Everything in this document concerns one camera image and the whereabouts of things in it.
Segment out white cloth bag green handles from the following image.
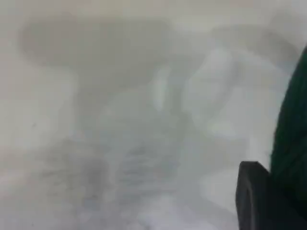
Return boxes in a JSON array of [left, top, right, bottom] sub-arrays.
[[0, 0, 307, 230]]

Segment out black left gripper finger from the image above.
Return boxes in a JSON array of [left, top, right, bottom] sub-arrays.
[[235, 161, 307, 230]]

